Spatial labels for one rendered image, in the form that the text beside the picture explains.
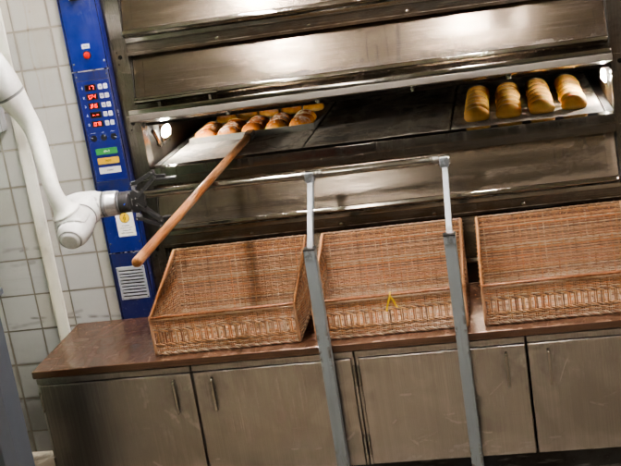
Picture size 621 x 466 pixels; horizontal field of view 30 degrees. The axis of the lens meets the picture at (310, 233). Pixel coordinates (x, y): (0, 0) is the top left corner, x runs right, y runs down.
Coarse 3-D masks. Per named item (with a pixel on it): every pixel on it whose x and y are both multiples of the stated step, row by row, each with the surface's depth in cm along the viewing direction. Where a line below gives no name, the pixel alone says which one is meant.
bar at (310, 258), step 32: (416, 160) 405; (448, 160) 403; (160, 192) 422; (448, 192) 398; (448, 224) 391; (448, 256) 389; (320, 288) 399; (320, 320) 402; (320, 352) 406; (480, 448) 407
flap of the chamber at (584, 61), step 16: (528, 64) 413; (544, 64) 412; (560, 64) 411; (576, 64) 410; (592, 64) 420; (400, 80) 421; (416, 80) 420; (432, 80) 419; (448, 80) 418; (464, 80) 429; (288, 96) 428; (304, 96) 427; (320, 96) 426; (336, 96) 432; (160, 112) 437; (176, 112) 436; (192, 112) 435; (208, 112) 435; (224, 112) 449
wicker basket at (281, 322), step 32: (192, 256) 462; (224, 256) 460; (160, 288) 439; (192, 288) 463; (224, 288) 460; (256, 288) 458; (288, 288) 456; (160, 320) 422; (192, 320) 420; (224, 320) 419; (256, 320) 418; (288, 320) 416; (160, 352) 426; (192, 352) 424
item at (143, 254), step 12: (240, 144) 467; (228, 156) 445; (216, 168) 426; (204, 180) 408; (192, 192) 393; (192, 204) 383; (180, 216) 368; (168, 228) 353; (156, 240) 340; (144, 252) 329; (132, 264) 324
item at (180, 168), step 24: (528, 120) 438; (552, 120) 431; (576, 120) 430; (600, 120) 429; (336, 144) 450; (360, 144) 444; (384, 144) 443; (408, 144) 442; (432, 144) 440; (168, 168) 458; (192, 168) 457
